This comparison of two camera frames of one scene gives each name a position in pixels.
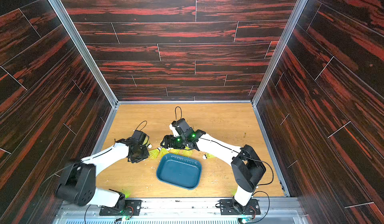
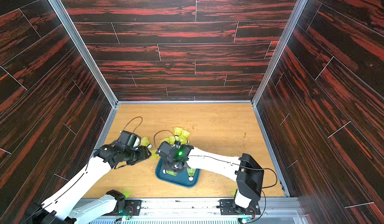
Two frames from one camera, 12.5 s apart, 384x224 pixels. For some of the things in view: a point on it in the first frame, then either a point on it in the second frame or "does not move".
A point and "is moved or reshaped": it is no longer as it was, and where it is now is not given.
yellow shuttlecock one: x=153 y=153 to x=191 y=172
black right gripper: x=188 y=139 to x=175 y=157
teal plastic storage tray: x=180 y=171 does not move
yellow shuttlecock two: x=207 y=155 is moved or reshaped
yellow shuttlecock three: x=163 y=152 is moved or reshaped
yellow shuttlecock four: x=147 y=143 does not move
